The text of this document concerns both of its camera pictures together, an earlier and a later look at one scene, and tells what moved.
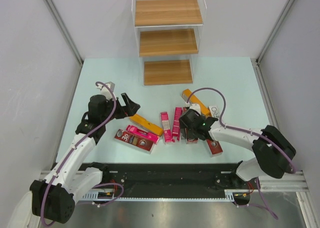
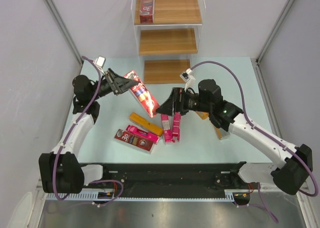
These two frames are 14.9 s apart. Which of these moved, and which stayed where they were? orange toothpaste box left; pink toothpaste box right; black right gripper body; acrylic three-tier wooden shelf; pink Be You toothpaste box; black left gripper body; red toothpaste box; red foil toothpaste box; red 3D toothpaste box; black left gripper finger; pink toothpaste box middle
Moved: red toothpaste box; red foil toothpaste box; black left gripper finger; black left gripper body; black right gripper body
Stayed: red 3D toothpaste box; pink toothpaste box right; acrylic three-tier wooden shelf; orange toothpaste box left; pink toothpaste box middle; pink Be You toothpaste box
